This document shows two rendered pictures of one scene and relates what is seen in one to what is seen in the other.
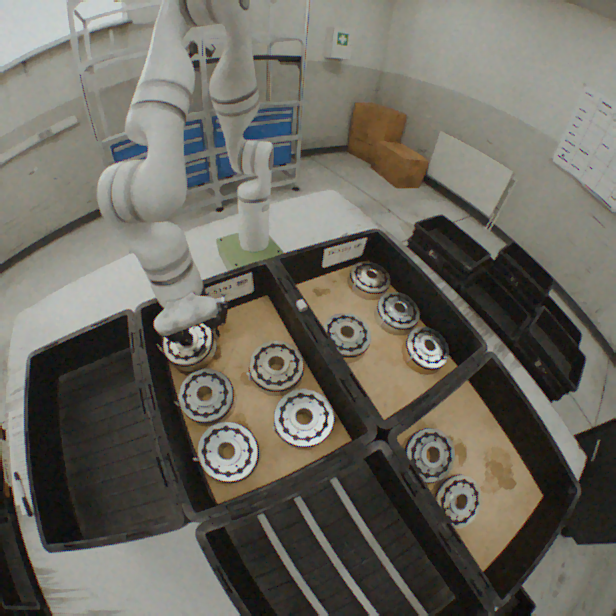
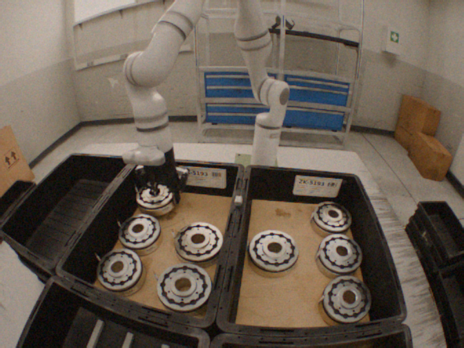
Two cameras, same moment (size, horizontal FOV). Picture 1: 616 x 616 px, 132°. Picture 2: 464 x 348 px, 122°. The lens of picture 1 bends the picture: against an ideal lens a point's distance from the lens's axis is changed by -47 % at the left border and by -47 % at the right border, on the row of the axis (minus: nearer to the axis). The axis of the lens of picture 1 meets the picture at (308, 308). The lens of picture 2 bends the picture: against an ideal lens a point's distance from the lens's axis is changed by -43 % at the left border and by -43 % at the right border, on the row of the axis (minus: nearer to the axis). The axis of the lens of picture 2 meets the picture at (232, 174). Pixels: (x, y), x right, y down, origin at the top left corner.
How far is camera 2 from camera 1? 0.21 m
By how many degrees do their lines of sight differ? 35
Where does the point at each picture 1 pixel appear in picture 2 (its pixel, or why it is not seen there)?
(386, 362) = (297, 294)
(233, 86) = (244, 27)
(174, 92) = (177, 18)
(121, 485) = (58, 246)
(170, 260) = (146, 114)
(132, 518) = not seen: hidden behind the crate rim
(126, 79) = (230, 31)
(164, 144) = (158, 43)
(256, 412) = (161, 265)
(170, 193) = (149, 68)
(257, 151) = (272, 86)
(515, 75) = not seen: outside the picture
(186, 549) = not seen: hidden behind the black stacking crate
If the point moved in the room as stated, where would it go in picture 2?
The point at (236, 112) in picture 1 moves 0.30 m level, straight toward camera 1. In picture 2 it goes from (249, 48) to (182, 58)
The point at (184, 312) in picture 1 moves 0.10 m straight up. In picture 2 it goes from (141, 152) to (131, 102)
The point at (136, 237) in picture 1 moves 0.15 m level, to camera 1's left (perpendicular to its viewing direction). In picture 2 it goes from (135, 95) to (112, 89)
